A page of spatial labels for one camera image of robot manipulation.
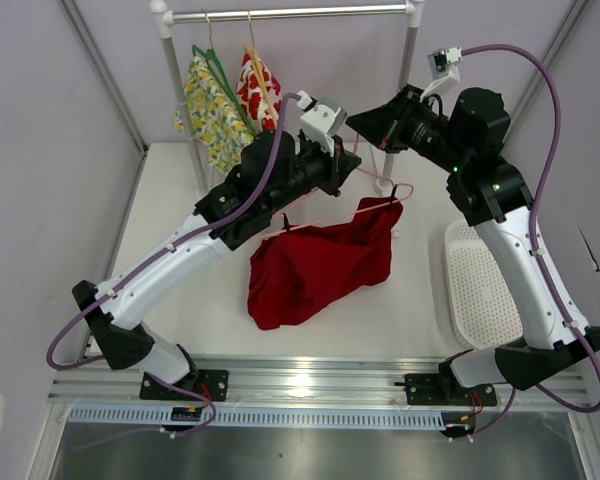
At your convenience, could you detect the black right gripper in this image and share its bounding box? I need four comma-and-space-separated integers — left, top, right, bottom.
348, 84, 470, 175

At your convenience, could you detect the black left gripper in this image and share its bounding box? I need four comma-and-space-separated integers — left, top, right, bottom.
264, 131, 360, 215

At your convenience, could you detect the pink wire hanger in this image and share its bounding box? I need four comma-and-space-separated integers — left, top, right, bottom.
253, 141, 415, 241

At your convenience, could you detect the red skirt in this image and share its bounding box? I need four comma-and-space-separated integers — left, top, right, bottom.
247, 197, 403, 330

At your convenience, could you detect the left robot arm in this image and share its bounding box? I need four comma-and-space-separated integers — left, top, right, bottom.
72, 132, 361, 400

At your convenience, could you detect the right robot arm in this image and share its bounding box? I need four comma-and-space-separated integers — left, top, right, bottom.
346, 85, 600, 404

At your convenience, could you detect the yellow hanger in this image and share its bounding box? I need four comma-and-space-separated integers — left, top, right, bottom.
243, 12, 284, 129

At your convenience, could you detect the green hanger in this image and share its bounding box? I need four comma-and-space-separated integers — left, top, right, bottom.
191, 10, 257, 136

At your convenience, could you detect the red floral print garment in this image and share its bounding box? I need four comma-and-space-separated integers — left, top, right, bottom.
235, 47, 285, 134

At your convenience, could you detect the lemon print garment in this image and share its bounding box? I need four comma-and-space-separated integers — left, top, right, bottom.
183, 54, 257, 174

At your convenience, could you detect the white perforated basket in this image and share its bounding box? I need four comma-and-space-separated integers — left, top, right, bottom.
444, 220, 523, 349

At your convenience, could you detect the white clothes rack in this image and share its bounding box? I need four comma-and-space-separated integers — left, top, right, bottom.
148, 0, 427, 236

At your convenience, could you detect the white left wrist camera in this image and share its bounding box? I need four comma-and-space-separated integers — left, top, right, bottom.
296, 90, 347, 157

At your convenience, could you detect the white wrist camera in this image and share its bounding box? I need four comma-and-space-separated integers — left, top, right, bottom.
420, 46, 463, 101
296, 90, 347, 157

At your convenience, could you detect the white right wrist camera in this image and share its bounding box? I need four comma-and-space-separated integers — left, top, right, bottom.
420, 46, 463, 101

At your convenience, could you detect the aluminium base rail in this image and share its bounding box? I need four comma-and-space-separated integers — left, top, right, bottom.
47, 355, 594, 412

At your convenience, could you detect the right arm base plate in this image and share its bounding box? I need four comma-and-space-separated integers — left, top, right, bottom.
394, 373, 498, 407

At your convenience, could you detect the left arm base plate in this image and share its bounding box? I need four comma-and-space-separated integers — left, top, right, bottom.
139, 369, 229, 402

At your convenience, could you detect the perforated cable tray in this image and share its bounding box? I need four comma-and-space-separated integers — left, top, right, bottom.
68, 403, 445, 431

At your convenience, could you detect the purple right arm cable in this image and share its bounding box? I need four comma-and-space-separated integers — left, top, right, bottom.
459, 43, 600, 414

